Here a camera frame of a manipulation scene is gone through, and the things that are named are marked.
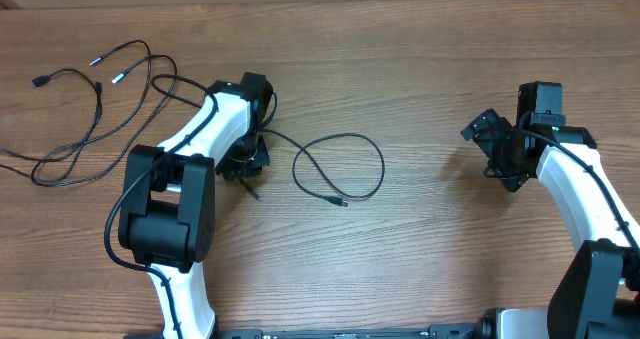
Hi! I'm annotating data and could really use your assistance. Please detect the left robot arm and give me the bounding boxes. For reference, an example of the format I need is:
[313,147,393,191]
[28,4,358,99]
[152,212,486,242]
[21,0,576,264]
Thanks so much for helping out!
[108,72,274,338]

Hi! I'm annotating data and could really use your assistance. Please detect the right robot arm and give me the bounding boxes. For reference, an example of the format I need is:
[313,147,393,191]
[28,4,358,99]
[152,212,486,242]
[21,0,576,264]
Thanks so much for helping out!
[445,81,639,339]

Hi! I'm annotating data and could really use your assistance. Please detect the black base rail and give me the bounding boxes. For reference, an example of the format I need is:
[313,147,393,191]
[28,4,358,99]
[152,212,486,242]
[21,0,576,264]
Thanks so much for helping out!
[209,321,494,339]

